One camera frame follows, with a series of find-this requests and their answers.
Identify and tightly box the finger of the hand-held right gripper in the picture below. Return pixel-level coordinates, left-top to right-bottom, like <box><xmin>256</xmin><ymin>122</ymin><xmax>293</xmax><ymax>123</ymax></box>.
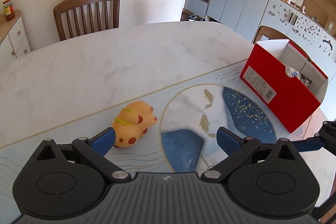
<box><xmin>322</xmin><ymin>121</ymin><xmax>336</xmax><ymax>135</ymax></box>
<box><xmin>293</xmin><ymin>132</ymin><xmax>336</xmax><ymax>153</ymax></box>

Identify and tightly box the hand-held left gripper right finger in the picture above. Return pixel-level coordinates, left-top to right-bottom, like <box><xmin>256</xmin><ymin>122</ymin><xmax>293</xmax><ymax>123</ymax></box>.
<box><xmin>200</xmin><ymin>127</ymin><xmax>298</xmax><ymax>183</ymax></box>

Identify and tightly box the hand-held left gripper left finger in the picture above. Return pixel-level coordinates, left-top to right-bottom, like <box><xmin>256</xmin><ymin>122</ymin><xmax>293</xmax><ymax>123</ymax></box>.
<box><xmin>35</xmin><ymin>127</ymin><xmax>132</xmax><ymax>182</ymax></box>

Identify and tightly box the yellow spotted animal toy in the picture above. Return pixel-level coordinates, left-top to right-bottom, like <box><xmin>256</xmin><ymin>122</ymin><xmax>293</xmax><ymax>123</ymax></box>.
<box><xmin>112</xmin><ymin>101</ymin><xmax>158</xmax><ymax>148</ymax></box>

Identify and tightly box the red cardboard box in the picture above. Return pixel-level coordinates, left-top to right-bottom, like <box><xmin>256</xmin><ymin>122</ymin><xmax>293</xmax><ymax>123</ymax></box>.
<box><xmin>239</xmin><ymin>39</ymin><xmax>329</xmax><ymax>134</ymax></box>

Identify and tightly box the dark shiny foil snack packet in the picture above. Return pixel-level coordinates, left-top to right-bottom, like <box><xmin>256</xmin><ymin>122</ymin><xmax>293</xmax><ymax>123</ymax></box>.
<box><xmin>299</xmin><ymin>73</ymin><xmax>313</xmax><ymax>88</ymax></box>

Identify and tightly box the white marble desktop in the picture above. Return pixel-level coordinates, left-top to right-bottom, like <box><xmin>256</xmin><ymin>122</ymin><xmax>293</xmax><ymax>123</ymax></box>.
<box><xmin>0</xmin><ymin>21</ymin><xmax>331</xmax><ymax>188</ymax></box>

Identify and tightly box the white cabinet with magnets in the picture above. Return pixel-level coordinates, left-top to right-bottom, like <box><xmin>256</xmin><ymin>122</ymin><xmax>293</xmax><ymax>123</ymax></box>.
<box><xmin>252</xmin><ymin>0</ymin><xmax>336</xmax><ymax>69</ymax></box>

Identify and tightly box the white side cabinet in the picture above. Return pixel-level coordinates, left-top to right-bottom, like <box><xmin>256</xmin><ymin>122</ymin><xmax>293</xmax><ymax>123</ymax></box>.
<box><xmin>0</xmin><ymin>10</ymin><xmax>31</xmax><ymax>62</ymax></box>

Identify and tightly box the red-lidded sauce jar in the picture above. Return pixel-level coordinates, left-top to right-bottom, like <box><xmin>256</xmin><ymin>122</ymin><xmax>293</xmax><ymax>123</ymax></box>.
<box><xmin>3</xmin><ymin>0</ymin><xmax>15</xmax><ymax>22</ymax></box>

